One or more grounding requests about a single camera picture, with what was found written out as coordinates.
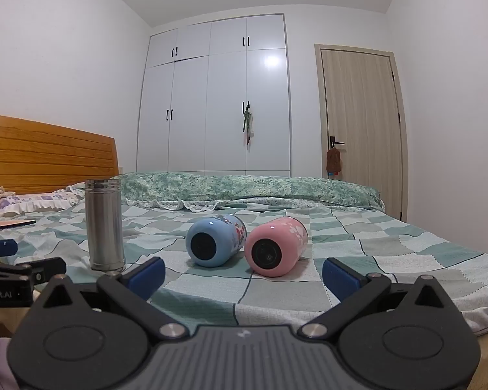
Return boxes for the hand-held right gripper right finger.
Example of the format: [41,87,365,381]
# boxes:
[299,257,458,340]

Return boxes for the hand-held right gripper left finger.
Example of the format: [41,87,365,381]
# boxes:
[36,257,188,340]

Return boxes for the pink floral cup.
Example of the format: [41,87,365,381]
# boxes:
[244,217,309,278]

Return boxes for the blue printed cup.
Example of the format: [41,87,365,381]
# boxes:
[186,213,248,268]

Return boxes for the stainless steel cup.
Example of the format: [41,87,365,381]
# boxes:
[85,179,126,272]

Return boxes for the flat pink book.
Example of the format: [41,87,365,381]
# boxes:
[0,219,37,232]

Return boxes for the bed with checkered sheet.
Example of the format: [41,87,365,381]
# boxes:
[0,189,488,390]

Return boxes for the purple print ruffled pillow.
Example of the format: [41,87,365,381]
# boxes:
[0,186,85,217]

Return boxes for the wooden headboard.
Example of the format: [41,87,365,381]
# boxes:
[0,113,120,196]

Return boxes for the brown hanging pouch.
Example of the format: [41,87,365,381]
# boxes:
[326,147,343,180]

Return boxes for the green floral quilt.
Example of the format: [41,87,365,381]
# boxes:
[112,171,385,213]

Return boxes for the light wooden door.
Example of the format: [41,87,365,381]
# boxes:
[313,43,408,223]

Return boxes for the white wardrobe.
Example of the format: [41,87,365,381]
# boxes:
[136,13,292,178]

